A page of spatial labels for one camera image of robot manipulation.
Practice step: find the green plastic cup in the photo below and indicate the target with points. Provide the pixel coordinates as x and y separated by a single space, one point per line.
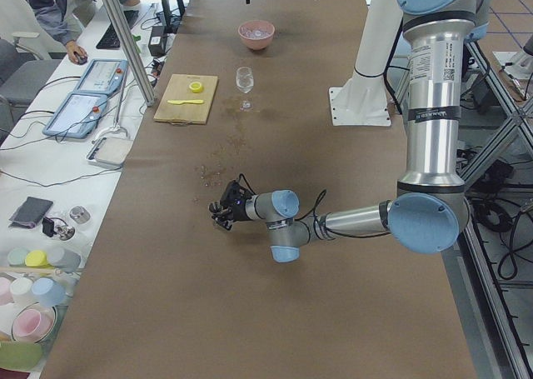
17 257

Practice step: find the brown table mat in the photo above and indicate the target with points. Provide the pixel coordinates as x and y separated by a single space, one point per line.
168 294

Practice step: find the clear ice cubes pile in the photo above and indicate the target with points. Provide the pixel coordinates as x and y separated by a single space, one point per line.
254 33

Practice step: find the clear wine glass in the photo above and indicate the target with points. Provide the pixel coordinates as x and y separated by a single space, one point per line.
245 84

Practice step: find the bamboo cutting board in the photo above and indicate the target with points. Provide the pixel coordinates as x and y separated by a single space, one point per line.
177 88

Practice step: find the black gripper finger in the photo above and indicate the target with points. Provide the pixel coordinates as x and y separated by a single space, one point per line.
215 207
222 222

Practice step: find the pink plastic cup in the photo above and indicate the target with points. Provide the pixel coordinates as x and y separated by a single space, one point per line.
33 324

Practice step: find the blue teach pendant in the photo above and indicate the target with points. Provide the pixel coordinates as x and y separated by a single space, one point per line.
102 76
77 116

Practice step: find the pink bowl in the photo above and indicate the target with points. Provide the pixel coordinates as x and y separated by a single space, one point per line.
257 45

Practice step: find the blue plastic cup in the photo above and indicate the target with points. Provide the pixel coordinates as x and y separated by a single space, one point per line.
48 292

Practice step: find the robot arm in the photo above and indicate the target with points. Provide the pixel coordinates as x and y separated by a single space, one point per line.
430 209

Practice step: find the aluminium frame post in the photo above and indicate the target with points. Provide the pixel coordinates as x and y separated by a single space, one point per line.
129 46

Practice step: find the yellow lemon slice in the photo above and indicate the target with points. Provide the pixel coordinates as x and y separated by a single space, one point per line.
196 87

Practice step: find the yellow plastic cup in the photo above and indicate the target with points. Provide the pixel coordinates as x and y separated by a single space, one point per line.
37 259

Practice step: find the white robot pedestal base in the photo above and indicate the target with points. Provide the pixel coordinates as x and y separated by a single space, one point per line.
362 101

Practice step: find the yellow plastic knife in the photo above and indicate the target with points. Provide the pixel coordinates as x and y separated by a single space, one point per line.
186 101

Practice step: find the small steel canister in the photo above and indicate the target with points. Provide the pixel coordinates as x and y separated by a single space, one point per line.
80 215

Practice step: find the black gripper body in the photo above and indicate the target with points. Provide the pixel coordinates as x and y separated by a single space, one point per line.
236 213

